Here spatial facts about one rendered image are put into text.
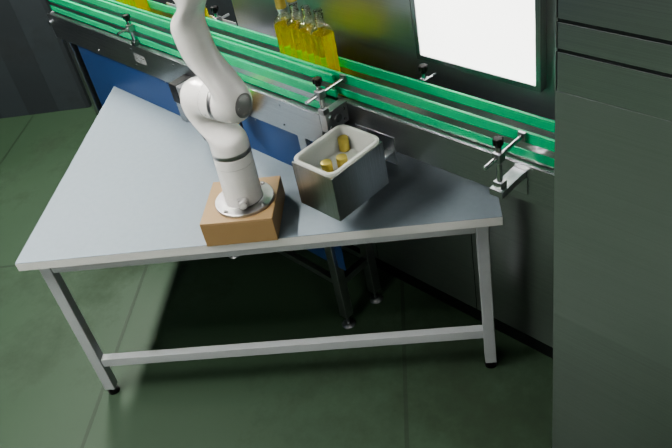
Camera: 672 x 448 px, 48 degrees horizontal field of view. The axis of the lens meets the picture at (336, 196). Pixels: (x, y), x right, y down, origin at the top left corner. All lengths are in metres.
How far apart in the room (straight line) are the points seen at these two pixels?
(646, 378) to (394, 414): 1.06
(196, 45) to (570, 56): 1.01
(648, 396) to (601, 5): 1.02
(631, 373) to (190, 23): 1.43
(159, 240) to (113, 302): 1.08
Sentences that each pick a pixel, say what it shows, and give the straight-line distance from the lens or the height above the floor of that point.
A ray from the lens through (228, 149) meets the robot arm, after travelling 2.26.
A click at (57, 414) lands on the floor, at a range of 3.25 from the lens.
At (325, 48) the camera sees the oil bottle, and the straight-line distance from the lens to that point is 2.40.
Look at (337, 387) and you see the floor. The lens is 2.90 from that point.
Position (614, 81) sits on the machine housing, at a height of 1.46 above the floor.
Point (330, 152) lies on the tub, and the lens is 2.34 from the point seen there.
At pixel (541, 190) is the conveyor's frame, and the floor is 0.98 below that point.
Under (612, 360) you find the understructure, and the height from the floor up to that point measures 0.68.
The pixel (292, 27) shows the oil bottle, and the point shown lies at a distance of 2.48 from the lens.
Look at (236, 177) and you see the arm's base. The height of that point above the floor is 0.97.
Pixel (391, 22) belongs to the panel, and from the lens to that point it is 2.36.
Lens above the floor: 2.25
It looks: 37 degrees down
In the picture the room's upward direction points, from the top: 12 degrees counter-clockwise
